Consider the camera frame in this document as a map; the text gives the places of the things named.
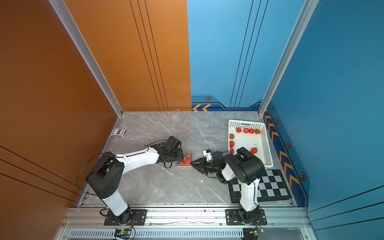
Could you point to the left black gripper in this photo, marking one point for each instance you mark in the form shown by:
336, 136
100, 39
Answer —
180, 151

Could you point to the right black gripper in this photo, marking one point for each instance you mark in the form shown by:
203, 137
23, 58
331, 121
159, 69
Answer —
201, 167

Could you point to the clear plastic clamshell container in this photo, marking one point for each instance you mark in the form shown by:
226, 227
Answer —
184, 156

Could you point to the white perforated plastic basket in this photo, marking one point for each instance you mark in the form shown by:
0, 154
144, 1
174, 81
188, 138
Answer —
248, 141

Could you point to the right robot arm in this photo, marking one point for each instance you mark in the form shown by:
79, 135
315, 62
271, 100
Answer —
248, 170

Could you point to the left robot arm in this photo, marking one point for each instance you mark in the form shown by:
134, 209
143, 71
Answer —
105, 176

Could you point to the strawberry five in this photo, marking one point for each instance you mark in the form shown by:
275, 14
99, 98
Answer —
254, 150

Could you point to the black white checkerboard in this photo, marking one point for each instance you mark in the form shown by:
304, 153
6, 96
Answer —
272, 187

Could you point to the right green circuit board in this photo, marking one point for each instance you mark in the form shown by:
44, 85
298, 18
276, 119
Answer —
256, 232

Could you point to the green circuit board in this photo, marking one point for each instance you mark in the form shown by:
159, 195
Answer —
123, 234
256, 232

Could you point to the left green circuit board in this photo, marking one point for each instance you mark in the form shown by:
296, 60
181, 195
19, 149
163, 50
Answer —
123, 234

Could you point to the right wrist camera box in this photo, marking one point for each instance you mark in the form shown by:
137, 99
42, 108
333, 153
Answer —
208, 155

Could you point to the clear clamshell near wall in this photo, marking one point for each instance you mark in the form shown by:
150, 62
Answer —
177, 117

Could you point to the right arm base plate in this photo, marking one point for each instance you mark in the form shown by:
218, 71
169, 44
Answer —
238, 217

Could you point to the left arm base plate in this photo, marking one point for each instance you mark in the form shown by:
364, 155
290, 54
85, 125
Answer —
127, 218

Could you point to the aluminium front rail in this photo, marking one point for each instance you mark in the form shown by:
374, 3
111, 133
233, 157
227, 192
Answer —
188, 216

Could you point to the left aluminium corner post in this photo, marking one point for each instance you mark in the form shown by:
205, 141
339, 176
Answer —
74, 32

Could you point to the aluminium corner post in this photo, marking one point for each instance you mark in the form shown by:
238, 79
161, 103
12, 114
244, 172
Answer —
74, 32
292, 43

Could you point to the right aluminium corner post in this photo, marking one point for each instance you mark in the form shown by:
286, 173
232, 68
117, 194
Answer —
292, 43

